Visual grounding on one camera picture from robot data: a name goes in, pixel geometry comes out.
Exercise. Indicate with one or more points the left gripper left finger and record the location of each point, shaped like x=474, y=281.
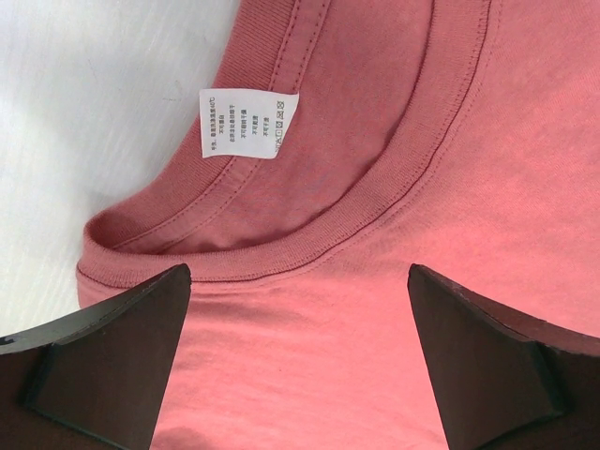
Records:
x=96, y=378

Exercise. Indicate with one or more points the pink t shirt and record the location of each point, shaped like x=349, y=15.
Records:
x=462, y=135

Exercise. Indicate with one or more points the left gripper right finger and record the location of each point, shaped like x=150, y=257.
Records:
x=503, y=379

